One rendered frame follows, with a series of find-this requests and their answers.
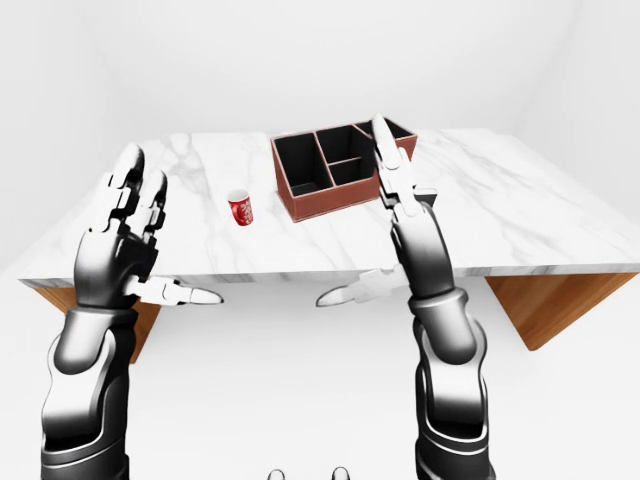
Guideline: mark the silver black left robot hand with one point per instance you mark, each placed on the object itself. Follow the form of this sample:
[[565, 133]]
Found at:
[[107, 265]]

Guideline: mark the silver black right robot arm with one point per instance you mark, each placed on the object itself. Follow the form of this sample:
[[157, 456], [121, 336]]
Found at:
[[450, 390]]

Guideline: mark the red-brown desk caddy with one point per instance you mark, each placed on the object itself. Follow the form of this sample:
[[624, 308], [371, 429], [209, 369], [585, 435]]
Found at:
[[325, 195]]

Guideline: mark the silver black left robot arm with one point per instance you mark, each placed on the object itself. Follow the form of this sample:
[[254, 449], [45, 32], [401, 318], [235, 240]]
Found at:
[[85, 390]]

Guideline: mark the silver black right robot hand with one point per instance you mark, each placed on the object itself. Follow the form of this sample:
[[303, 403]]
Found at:
[[425, 250]]

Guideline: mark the small dark rounded shape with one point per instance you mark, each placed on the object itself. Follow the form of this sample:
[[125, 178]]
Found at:
[[276, 475]]

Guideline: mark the red patterned mug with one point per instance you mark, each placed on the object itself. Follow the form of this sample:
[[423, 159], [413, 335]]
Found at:
[[241, 209]]

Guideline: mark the wooden table support panel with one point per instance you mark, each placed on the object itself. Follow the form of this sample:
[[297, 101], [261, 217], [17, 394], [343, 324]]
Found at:
[[545, 305], [145, 325]]

